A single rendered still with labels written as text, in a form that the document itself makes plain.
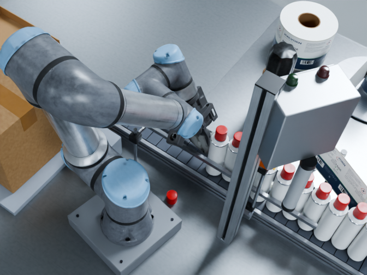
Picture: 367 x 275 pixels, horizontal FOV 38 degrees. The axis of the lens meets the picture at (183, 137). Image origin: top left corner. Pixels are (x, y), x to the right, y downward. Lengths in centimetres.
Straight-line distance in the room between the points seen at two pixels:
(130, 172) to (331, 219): 54
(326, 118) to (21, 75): 60
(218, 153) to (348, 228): 40
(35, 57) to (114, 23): 109
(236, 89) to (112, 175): 67
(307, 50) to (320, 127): 80
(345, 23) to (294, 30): 174
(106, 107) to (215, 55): 103
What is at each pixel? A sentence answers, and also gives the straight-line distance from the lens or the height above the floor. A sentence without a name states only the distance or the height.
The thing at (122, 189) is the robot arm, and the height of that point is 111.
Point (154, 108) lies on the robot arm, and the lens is 117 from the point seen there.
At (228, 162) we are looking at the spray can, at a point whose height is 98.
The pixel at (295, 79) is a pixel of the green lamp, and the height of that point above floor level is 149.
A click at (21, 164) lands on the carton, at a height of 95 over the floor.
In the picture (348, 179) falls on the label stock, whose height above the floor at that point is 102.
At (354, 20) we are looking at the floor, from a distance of 363.
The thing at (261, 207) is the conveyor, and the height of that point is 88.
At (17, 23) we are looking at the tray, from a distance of 214.
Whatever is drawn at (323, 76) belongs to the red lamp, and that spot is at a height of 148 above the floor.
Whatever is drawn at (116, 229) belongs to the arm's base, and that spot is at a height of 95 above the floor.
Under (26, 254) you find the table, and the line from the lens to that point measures 157.
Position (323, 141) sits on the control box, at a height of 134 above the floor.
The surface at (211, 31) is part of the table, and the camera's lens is 209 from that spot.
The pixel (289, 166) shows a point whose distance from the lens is 142.
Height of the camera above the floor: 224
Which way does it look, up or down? 54 degrees down
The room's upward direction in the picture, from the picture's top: 6 degrees clockwise
